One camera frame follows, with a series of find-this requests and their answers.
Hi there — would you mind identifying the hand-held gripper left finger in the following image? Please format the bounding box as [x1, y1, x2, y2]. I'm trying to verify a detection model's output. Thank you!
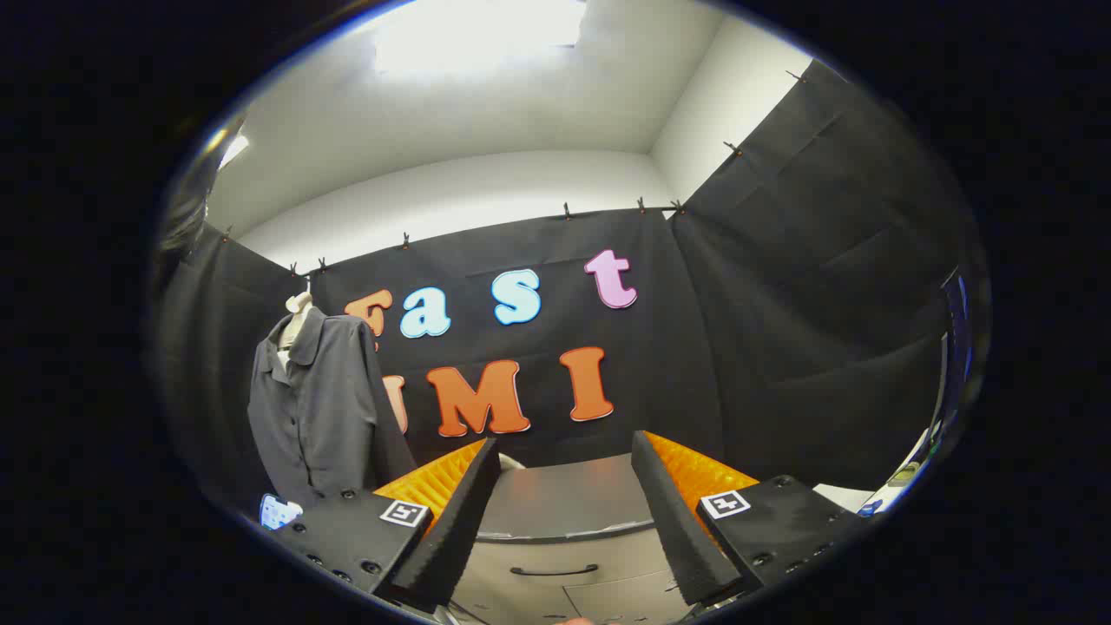
[265, 437, 503, 613]

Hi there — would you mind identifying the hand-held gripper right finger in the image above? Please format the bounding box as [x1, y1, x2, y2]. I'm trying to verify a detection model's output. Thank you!
[631, 431, 871, 607]

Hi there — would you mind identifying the dark grey button shirt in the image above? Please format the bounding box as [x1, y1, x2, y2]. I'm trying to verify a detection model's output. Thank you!
[247, 306, 418, 513]

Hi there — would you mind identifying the cream plastic clothes hanger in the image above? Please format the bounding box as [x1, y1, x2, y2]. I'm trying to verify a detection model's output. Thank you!
[278, 291, 315, 352]

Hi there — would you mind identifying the blue white patterned object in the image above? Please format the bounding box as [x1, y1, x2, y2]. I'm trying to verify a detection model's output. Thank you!
[260, 493, 302, 531]

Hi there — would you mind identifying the black backdrop cloth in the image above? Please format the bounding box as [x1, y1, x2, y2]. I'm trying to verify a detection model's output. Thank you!
[156, 59, 966, 515]

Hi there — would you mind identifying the grey cabinet with handle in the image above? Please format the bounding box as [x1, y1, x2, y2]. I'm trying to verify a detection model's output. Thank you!
[447, 453, 695, 625]

